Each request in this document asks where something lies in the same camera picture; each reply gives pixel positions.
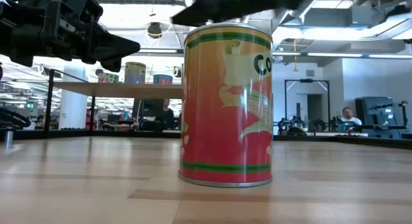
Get yellow hanging pendant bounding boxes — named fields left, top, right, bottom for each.
left=292, top=39, right=299, bottom=73

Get black monitor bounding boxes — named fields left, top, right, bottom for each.
left=132, top=98, right=165, bottom=132

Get black round ceiling fixture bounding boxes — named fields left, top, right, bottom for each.
left=147, top=21, right=164, bottom=39

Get grey door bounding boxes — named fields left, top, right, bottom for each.
left=306, top=94, right=323, bottom=124

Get person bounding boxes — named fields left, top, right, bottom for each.
left=160, top=98, right=176, bottom=131
left=340, top=106, right=364, bottom=126

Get black curved cable loop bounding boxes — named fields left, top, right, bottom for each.
left=0, top=107, right=32, bottom=129

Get orange corn can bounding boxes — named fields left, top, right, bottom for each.
left=178, top=23, right=274, bottom=189

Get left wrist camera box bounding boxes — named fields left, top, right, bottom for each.
left=74, top=0, right=104, bottom=24

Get blue peach can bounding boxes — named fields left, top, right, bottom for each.
left=124, top=61, right=147, bottom=84

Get black dome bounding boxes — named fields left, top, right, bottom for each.
left=287, top=126, right=308, bottom=137

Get silver ventilation duct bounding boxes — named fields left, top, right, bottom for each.
left=278, top=1, right=324, bottom=26

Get small green pink can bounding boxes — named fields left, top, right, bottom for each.
left=97, top=72, right=120, bottom=84

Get silver metal post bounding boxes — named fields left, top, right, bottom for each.
left=4, top=130, right=14, bottom=150

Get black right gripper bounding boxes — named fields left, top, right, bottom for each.
left=172, top=0, right=306, bottom=27

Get white building column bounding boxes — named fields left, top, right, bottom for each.
left=59, top=61, right=90, bottom=131

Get black aluminium rig frame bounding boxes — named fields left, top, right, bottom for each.
left=0, top=129, right=412, bottom=150

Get long ceiling light strip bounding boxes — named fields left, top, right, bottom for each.
left=138, top=48, right=178, bottom=54
left=306, top=52, right=364, bottom=58

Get black metal frame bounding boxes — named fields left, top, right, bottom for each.
left=284, top=78, right=331, bottom=124

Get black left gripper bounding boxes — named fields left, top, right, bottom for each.
left=38, top=0, right=141, bottom=73

